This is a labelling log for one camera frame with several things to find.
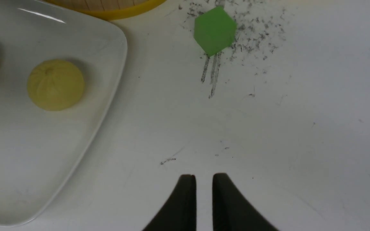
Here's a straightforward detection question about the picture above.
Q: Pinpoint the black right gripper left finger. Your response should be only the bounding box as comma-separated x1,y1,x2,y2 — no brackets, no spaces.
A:
144,175,197,231

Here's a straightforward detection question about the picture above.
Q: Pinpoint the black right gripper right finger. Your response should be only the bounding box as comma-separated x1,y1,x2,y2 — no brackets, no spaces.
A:
212,173,277,231

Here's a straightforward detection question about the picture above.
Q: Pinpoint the white square plate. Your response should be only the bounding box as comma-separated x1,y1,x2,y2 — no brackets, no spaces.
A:
0,0,128,227

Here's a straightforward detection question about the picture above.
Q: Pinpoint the yellow steamed bun on plate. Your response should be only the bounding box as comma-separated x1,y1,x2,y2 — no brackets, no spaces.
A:
27,59,85,111

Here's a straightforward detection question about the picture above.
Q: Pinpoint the green cube block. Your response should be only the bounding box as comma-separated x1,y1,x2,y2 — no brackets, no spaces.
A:
194,5,237,57

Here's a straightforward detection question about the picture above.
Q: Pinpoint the bamboo steamer basket yellow rim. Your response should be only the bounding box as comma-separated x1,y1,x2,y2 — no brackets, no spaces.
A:
46,0,166,21

